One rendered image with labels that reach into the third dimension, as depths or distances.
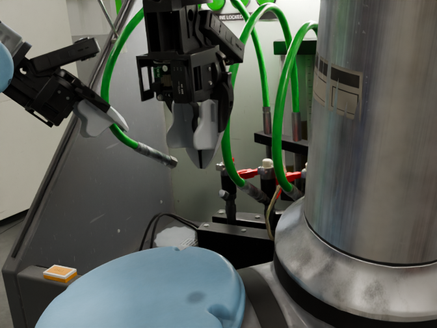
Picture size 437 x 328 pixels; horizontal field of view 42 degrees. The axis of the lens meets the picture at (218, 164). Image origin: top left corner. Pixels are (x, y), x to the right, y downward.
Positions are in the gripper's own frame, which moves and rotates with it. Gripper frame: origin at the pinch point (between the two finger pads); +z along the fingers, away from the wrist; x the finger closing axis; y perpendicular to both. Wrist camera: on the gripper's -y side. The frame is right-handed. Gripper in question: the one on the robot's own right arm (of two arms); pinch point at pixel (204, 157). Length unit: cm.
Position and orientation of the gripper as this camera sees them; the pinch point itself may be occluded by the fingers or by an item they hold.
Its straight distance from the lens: 71.8
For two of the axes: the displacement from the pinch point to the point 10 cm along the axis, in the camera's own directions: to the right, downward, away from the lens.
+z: 0.8, 9.5, 3.1
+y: -4.5, 3.1, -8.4
